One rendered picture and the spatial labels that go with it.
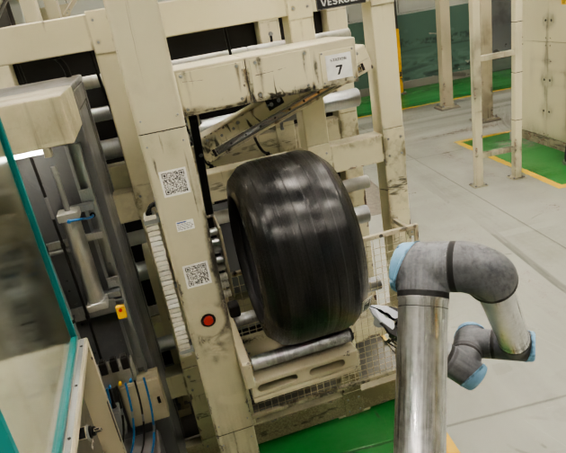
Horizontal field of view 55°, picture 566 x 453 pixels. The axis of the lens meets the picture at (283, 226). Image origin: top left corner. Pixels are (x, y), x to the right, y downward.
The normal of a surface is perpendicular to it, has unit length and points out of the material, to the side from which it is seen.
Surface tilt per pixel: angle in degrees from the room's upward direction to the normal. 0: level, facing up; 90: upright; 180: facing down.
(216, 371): 90
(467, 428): 0
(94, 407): 90
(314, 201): 45
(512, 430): 0
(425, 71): 90
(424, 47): 90
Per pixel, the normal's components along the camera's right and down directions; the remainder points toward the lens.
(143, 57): 0.27, 0.32
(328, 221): 0.14, -0.22
